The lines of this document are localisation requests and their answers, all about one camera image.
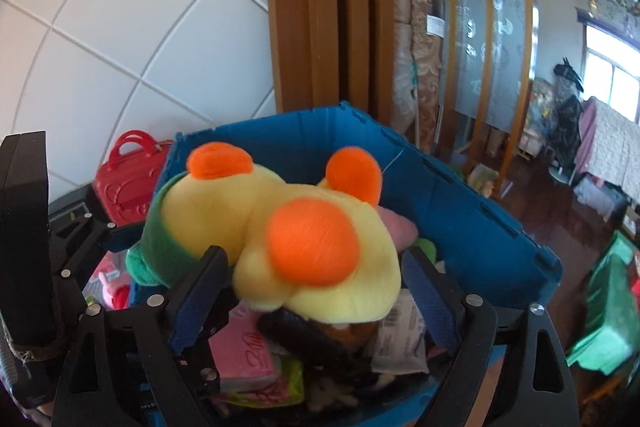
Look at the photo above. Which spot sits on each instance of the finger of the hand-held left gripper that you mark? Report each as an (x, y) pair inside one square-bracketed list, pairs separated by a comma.
[(216, 287), (95, 237)]

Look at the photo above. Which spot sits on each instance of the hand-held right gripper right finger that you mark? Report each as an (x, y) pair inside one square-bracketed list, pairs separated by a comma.
[(430, 302)]

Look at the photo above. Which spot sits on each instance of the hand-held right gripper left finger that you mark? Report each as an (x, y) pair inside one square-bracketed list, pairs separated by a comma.
[(186, 322)]

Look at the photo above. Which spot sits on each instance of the yellow green plush toy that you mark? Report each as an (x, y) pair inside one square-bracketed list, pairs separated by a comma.
[(250, 217)]

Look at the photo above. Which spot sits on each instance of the blue plastic crate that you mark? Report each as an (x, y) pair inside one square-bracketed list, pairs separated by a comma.
[(450, 207)]

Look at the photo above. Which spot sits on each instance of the white packet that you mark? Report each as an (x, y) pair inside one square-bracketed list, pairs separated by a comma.
[(400, 337)]

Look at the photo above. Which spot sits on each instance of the red pig plush toy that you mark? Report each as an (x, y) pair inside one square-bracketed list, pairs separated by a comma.
[(112, 289)]

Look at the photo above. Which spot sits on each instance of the red toy suitcase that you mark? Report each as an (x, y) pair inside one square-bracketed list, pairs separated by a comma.
[(125, 187)]

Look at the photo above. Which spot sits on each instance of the pink tissue pack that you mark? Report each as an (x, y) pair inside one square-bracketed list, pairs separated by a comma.
[(245, 357)]

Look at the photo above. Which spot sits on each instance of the black plush toy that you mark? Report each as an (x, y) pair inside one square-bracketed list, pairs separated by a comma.
[(310, 337)]

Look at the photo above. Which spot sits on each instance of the white round stand base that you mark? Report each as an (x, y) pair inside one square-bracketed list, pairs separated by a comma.
[(559, 174)]

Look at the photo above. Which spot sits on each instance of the rolled patterned carpet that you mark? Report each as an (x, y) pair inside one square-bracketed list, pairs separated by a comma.
[(402, 67), (427, 72)]

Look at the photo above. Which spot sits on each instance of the floral cloth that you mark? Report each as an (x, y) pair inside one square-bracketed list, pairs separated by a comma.
[(615, 147)]

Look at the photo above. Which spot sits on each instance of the wooden frosted glass partition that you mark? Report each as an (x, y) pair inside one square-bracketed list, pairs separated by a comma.
[(480, 32)]

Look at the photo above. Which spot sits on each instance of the window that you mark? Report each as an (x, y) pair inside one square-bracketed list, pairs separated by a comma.
[(610, 67)]

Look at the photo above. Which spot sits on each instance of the wooden pillar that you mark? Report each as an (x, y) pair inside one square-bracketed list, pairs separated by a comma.
[(320, 7)]

